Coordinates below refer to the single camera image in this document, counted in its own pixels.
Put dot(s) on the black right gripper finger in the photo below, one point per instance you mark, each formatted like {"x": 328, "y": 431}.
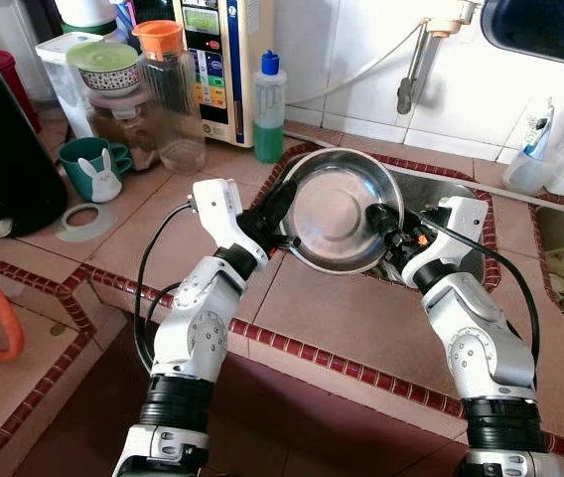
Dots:
{"x": 382, "y": 223}
{"x": 390, "y": 258}

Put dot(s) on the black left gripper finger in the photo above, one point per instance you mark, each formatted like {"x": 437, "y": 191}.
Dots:
{"x": 282, "y": 204}
{"x": 293, "y": 243}

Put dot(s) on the stainless steel plate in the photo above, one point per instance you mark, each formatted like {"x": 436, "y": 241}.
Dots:
{"x": 332, "y": 214}

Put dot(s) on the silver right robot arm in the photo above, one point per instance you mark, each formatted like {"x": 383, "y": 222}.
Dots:
{"x": 471, "y": 338}

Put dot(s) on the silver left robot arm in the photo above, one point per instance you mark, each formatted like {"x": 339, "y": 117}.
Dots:
{"x": 198, "y": 318}

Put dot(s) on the large stainless steel sink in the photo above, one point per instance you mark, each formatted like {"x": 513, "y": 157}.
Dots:
{"x": 416, "y": 189}

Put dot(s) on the green dish soap bottle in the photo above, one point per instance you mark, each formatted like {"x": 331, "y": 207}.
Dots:
{"x": 269, "y": 144}

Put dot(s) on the cream water ionizer appliance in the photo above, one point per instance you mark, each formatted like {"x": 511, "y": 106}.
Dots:
{"x": 242, "y": 89}

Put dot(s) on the clear plastic cup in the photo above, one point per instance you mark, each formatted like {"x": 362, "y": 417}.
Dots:
{"x": 525, "y": 179}

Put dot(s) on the glass pitcher with orange lid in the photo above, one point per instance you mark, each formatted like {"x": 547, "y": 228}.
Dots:
{"x": 173, "y": 109}

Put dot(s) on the small round lid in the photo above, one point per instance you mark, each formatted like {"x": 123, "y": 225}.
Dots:
{"x": 559, "y": 284}

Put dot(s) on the brown glass jar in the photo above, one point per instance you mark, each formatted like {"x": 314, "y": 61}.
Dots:
{"x": 123, "y": 139}

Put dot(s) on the blue and white tube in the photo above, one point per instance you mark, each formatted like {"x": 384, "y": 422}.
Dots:
{"x": 540, "y": 134}

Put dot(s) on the green mug with white rabbit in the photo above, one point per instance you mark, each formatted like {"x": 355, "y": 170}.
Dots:
{"x": 75, "y": 159}

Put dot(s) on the patterned bowl with green lid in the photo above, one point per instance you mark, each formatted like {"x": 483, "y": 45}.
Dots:
{"x": 103, "y": 57}

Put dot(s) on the blue plastic item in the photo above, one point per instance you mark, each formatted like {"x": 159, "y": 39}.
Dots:
{"x": 123, "y": 18}

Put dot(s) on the dark blue basin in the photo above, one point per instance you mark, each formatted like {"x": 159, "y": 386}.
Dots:
{"x": 540, "y": 30}

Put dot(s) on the clear plastic container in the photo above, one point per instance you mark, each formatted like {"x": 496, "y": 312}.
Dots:
{"x": 54, "y": 79}

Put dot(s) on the black kettle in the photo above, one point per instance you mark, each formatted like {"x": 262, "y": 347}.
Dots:
{"x": 4, "y": 149}

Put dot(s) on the white jar with green base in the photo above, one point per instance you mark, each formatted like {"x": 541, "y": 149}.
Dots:
{"x": 83, "y": 10}

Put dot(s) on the red plastic container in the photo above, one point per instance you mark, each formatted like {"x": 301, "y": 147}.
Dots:
{"x": 14, "y": 84}

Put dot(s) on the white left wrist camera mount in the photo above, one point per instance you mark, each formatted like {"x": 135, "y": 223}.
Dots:
{"x": 217, "y": 214}

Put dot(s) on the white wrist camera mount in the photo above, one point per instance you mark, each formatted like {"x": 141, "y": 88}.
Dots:
{"x": 464, "y": 224}
{"x": 217, "y": 214}

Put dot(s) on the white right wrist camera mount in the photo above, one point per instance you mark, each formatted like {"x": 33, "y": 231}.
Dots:
{"x": 464, "y": 224}

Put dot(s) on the metal wall faucet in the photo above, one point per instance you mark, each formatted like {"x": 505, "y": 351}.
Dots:
{"x": 416, "y": 70}

